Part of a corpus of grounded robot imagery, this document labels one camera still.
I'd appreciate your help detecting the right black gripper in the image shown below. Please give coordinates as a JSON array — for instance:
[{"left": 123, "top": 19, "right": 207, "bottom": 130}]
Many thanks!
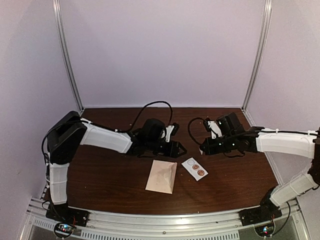
[{"left": 199, "top": 134, "right": 237, "bottom": 156}]

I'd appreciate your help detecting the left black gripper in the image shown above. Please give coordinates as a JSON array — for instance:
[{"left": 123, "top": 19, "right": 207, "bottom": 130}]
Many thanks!
[{"left": 146, "top": 139, "right": 188, "bottom": 160}]

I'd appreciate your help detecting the sticker strip with seals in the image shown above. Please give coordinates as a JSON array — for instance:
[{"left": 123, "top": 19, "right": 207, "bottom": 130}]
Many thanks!
[{"left": 181, "top": 157, "right": 209, "bottom": 182}]

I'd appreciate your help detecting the cream envelope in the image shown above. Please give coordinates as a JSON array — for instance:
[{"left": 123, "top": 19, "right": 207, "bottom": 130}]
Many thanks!
[{"left": 145, "top": 159, "right": 178, "bottom": 194}]

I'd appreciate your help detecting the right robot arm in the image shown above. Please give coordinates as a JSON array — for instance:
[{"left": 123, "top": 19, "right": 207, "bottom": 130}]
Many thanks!
[{"left": 199, "top": 112, "right": 320, "bottom": 221}]

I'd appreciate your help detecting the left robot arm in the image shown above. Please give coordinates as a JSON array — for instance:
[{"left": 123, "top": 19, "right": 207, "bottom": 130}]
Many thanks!
[{"left": 41, "top": 111, "right": 187, "bottom": 222}]

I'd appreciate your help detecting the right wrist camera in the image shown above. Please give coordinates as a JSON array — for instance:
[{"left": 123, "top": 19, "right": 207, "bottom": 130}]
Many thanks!
[{"left": 204, "top": 118, "right": 222, "bottom": 139}]

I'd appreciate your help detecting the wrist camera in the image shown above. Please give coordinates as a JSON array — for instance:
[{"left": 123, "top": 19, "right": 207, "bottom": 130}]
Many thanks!
[
  {"left": 204, "top": 118, "right": 222, "bottom": 139},
  {"left": 161, "top": 123, "right": 180, "bottom": 143}
]

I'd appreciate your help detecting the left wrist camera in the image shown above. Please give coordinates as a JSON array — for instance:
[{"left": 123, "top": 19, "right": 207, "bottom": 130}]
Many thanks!
[{"left": 161, "top": 123, "right": 180, "bottom": 143}]

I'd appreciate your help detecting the right black camera cable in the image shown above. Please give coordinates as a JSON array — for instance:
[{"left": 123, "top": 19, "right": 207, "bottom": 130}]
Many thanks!
[{"left": 187, "top": 117, "right": 208, "bottom": 146}]

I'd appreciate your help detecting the left black braided cable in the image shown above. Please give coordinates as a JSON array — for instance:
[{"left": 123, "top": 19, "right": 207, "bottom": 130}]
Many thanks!
[{"left": 129, "top": 100, "right": 174, "bottom": 131}]

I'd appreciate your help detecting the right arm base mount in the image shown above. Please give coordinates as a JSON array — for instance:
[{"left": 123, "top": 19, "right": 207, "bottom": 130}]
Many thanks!
[{"left": 239, "top": 206, "right": 282, "bottom": 238}]

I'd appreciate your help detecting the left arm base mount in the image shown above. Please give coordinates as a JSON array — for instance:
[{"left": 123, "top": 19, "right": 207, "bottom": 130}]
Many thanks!
[{"left": 45, "top": 206, "right": 90, "bottom": 239}]

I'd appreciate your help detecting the right aluminium frame post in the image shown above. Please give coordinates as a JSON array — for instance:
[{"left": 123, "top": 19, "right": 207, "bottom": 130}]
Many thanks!
[{"left": 242, "top": 0, "right": 273, "bottom": 112}]

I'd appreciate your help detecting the aluminium frame post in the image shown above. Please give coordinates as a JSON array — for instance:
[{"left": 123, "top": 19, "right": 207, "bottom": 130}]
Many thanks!
[
  {"left": 52, "top": 0, "right": 84, "bottom": 111},
  {"left": 242, "top": 0, "right": 273, "bottom": 112}
]

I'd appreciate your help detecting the left aluminium frame post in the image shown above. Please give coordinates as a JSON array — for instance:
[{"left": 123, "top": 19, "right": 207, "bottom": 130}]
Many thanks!
[{"left": 52, "top": 0, "right": 84, "bottom": 111}]

